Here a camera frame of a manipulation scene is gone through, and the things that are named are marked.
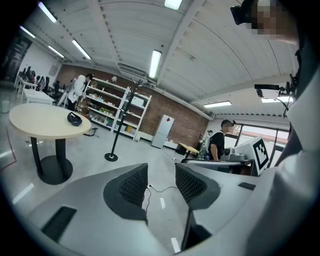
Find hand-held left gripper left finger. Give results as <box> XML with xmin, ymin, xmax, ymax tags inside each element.
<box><xmin>26</xmin><ymin>162</ymin><xmax>171</xmax><ymax>256</ymax></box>

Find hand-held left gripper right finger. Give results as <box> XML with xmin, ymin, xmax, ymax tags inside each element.
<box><xmin>174</xmin><ymin>162</ymin><xmax>261</xmax><ymax>251</ymax></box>

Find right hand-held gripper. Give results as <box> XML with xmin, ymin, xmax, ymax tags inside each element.
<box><xmin>180</xmin><ymin>135</ymin><xmax>273</xmax><ymax>177</ymax></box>

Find black coat rack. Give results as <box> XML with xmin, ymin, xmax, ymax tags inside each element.
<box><xmin>104</xmin><ymin>78</ymin><xmax>151</xmax><ymax>162</ymax></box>

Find dark blue cap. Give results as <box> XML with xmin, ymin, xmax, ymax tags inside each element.
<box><xmin>66</xmin><ymin>111</ymin><xmax>84</xmax><ymax>127</ymax></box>

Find wooden desk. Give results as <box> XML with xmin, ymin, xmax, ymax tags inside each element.
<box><xmin>178</xmin><ymin>142</ymin><xmax>201</xmax><ymax>155</ymax></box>

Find white refrigerator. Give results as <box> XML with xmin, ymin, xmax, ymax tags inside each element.
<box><xmin>150</xmin><ymin>113</ymin><xmax>175</xmax><ymax>150</ymax></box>

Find long ceiling light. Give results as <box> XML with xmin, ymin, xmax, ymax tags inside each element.
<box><xmin>148</xmin><ymin>49</ymin><xmax>162</xmax><ymax>79</ymax></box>
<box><xmin>203</xmin><ymin>100</ymin><xmax>231</xmax><ymax>109</ymax></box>
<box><xmin>37</xmin><ymin>1</ymin><xmax>58</xmax><ymax>24</ymax></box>
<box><xmin>47</xmin><ymin>44</ymin><xmax>65</xmax><ymax>59</ymax></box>
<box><xmin>71</xmin><ymin>39</ymin><xmax>92</xmax><ymax>61</ymax></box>
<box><xmin>19</xmin><ymin>24</ymin><xmax>37</xmax><ymax>39</ymax></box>

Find large window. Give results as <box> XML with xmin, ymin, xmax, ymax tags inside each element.
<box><xmin>224</xmin><ymin>123</ymin><xmax>291</xmax><ymax>156</ymax></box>

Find assorted shelf items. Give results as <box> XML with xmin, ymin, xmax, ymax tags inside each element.
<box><xmin>84</xmin><ymin>79</ymin><xmax>147</xmax><ymax>133</ymax></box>

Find white shelving unit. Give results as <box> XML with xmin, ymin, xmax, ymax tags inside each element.
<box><xmin>80</xmin><ymin>76</ymin><xmax>153</xmax><ymax>142</ymax></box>

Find round beige table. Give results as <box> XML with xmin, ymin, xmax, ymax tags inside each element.
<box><xmin>8</xmin><ymin>102</ymin><xmax>92</xmax><ymax>186</ymax></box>

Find small white table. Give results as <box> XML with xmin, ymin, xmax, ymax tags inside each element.
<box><xmin>23</xmin><ymin>89</ymin><xmax>55</xmax><ymax>106</ymax></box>

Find group of office chairs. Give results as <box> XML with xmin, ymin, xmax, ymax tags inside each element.
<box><xmin>16</xmin><ymin>65</ymin><xmax>66</xmax><ymax>97</ymax></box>

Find person's head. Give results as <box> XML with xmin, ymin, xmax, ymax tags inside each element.
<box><xmin>250</xmin><ymin>0</ymin><xmax>302</xmax><ymax>45</ymax></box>

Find square ceiling light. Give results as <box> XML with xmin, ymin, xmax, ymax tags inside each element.
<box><xmin>164</xmin><ymin>0</ymin><xmax>184</xmax><ymax>11</ymax></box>

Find black floor cable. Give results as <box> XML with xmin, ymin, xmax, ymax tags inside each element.
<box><xmin>141</xmin><ymin>183</ymin><xmax>180</xmax><ymax>214</ymax></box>

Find black head-mounted camera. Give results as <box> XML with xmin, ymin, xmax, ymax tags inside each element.
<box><xmin>230</xmin><ymin>0</ymin><xmax>255</xmax><ymax>26</ymax></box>

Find black wall banner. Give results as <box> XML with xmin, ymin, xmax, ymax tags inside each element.
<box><xmin>1</xmin><ymin>34</ymin><xmax>33</xmax><ymax>81</ymax></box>

